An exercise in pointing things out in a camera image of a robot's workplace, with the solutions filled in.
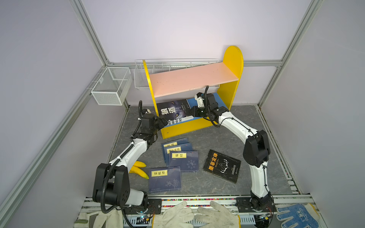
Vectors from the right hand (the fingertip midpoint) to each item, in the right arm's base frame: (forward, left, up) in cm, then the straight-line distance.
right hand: (189, 111), depth 91 cm
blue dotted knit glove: (-53, -58, -20) cm, 81 cm away
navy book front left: (-37, +15, -18) cm, 43 cm away
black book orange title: (-28, -20, -19) cm, 40 cm away
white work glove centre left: (-54, +6, -19) cm, 58 cm away
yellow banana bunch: (-33, +31, -13) cm, 47 cm away
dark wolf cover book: (+1, +10, 0) cm, 10 cm away
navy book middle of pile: (-17, +7, -17) cm, 25 cm away
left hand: (-6, +17, -1) cm, 19 cm away
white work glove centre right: (-55, -16, -20) cm, 60 cm away
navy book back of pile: (-13, +11, -18) cm, 25 cm away
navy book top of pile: (-25, +1, -18) cm, 31 cm away
